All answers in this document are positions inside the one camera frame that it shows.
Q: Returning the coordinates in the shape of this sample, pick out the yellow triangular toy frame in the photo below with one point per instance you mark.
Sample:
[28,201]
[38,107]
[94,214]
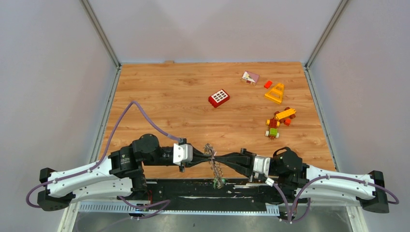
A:
[276,93]

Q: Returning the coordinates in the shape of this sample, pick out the pink roof toy house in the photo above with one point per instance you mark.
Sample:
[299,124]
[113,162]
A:
[250,78]

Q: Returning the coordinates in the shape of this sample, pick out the red green toy vehicle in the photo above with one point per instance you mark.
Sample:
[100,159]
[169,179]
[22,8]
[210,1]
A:
[272,128]

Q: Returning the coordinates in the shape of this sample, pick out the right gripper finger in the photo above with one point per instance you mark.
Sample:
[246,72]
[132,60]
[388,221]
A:
[243,168]
[234,157]

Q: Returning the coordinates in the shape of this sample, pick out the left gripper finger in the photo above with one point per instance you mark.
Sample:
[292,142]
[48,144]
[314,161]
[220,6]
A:
[206,152]
[193,162]

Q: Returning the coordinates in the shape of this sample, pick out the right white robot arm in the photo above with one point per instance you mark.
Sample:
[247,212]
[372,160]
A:
[296,181]

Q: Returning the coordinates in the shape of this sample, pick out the small red toy brick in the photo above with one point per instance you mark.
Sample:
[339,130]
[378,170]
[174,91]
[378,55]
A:
[268,84]

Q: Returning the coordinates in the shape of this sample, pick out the yellow orange toy car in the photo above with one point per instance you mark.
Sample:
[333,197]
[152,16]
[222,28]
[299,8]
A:
[287,113]

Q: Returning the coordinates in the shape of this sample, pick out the red window toy brick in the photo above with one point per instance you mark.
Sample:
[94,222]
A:
[218,98]

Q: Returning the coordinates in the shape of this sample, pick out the large grey toothed keyring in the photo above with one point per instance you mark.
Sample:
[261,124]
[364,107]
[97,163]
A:
[215,166]

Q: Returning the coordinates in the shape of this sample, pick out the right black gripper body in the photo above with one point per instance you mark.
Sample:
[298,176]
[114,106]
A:
[251,162]

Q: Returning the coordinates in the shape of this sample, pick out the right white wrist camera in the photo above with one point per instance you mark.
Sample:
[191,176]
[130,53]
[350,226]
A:
[261,168]

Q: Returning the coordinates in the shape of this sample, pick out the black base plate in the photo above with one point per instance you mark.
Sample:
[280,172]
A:
[199,195]

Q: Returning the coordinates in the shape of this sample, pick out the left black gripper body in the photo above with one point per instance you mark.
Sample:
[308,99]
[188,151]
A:
[164,159]

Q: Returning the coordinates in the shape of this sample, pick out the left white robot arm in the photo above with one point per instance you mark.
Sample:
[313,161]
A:
[120,174]

